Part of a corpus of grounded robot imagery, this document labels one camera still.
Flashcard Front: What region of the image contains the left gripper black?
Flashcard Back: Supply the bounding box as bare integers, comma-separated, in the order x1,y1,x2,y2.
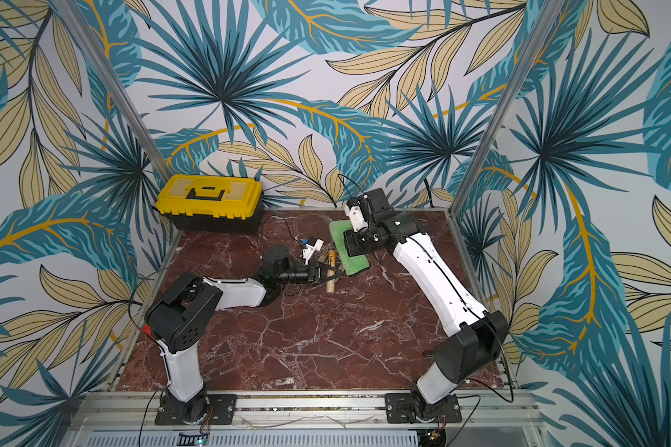
278,260,343,288

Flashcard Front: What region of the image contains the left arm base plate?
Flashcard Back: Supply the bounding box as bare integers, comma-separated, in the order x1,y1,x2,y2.
155,391,237,426

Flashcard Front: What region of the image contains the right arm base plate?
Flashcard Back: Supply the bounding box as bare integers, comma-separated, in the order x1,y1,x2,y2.
384,392,462,424

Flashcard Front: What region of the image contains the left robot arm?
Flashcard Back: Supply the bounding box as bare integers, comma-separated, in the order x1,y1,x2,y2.
144,245,342,404

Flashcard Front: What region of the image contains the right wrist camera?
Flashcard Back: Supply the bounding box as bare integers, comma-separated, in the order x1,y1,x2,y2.
344,202,369,233

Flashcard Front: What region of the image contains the aluminium front rail frame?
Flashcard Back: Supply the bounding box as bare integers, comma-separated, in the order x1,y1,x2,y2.
61,389,553,446

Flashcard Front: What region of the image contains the green rag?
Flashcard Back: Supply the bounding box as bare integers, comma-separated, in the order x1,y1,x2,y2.
328,219,370,277

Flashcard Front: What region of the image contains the yellow black toolbox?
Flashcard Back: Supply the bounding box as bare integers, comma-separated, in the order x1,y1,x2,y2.
155,174,264,234

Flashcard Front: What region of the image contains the sickle wooden handle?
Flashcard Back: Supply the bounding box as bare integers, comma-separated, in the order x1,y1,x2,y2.
326,249,337,294

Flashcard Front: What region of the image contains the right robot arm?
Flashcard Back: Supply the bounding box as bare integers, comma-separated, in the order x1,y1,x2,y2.
340,188,509,405

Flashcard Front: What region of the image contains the red clamp tool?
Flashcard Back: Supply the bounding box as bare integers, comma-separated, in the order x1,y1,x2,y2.
142,325,153,340

